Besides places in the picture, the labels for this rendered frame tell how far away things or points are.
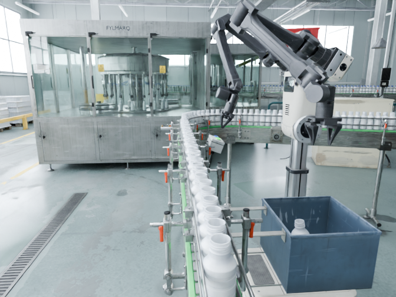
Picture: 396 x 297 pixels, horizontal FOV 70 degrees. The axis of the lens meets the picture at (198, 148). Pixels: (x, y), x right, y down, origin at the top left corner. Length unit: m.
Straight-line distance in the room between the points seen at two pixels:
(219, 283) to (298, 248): 0.54
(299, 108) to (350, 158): 4.04
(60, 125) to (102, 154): 0.79
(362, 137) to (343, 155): 2.42
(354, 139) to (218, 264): 2.73
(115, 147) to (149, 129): 0.63
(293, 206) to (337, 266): 0.32
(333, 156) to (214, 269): 5.08
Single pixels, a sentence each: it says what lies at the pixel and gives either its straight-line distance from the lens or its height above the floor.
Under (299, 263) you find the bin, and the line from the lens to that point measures 1.07.
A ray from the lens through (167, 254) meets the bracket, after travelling 0.79.
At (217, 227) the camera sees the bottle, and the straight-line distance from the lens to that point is 0.56.
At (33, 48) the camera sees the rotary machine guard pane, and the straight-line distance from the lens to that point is 5.12.
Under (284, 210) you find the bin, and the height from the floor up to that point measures 0.89.
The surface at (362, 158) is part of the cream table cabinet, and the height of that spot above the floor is 0.16.
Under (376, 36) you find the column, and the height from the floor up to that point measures 3.00.
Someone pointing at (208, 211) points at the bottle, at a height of 1.15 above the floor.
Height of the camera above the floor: 1.43
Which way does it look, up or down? 13 degrees down
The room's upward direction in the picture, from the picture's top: straight up
